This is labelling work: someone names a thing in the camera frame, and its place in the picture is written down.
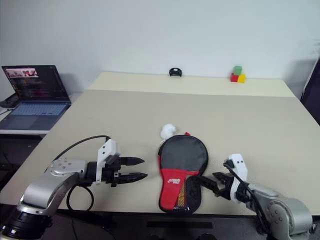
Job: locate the white fluffy pompom charm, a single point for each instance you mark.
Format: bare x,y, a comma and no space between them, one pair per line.
168,131

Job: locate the open dark laptop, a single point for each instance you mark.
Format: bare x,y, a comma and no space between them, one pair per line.
37,112

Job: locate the black table frame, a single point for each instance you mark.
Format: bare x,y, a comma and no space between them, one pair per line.
130,217

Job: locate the small black gadget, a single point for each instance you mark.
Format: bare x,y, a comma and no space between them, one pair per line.
175,72

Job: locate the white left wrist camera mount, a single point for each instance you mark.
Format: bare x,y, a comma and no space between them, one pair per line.
107,150

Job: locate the yellow cube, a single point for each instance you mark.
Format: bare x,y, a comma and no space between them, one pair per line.
242,78

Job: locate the black office chair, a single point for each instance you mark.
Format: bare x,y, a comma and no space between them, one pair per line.
312,97

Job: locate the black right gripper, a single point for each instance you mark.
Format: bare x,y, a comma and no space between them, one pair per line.
225,186

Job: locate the red cube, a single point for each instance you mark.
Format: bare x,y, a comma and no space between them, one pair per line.
234,77

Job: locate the dark rounded shape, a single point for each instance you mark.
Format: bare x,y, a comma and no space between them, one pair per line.
208,236

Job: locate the beige table mat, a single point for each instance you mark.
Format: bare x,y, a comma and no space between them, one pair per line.
200,112

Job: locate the black handheld device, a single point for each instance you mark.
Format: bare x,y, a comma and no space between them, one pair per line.
8,103

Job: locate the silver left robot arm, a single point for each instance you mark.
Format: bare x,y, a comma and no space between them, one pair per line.
45,187

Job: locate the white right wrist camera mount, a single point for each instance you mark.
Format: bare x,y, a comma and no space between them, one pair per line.
238,167

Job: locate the black and red paddle case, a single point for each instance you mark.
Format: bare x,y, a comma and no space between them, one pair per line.
170,190

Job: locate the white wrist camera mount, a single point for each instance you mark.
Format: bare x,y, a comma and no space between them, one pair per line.
238,167
107,150

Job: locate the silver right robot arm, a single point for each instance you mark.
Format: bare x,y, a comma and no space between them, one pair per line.
282,210

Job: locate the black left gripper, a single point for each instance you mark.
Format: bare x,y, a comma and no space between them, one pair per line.
110,172

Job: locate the green cube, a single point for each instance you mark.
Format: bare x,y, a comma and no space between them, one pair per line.
238,70

